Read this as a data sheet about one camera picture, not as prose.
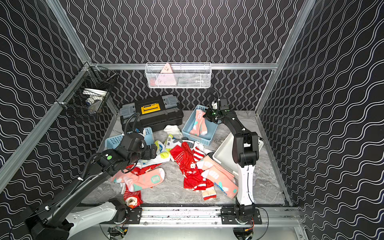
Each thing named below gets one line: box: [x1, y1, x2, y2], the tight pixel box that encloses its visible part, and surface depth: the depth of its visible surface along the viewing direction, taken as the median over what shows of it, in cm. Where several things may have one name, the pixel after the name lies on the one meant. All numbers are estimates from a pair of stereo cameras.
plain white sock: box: [163, 125, 184, 139], surface depth 109 cm
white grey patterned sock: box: [166, 138, 195, 149], surface depth 99 cm
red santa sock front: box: [123, 184, 143, 209], surface depth 78 cm
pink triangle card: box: [155, 63, 176, 86], surface depth 91 cm
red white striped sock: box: [193, 141, 206, 162], surface depth 94 cm
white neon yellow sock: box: [135, 140, 175, 169], surface depth 94 cm
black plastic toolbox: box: [119, 94, 184, 132], surface depth 101 cm
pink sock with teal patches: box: [189, 109, 208, 136], surface depth 104 cm
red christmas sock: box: [170, 142, 217, 201], surface depth 88 cm
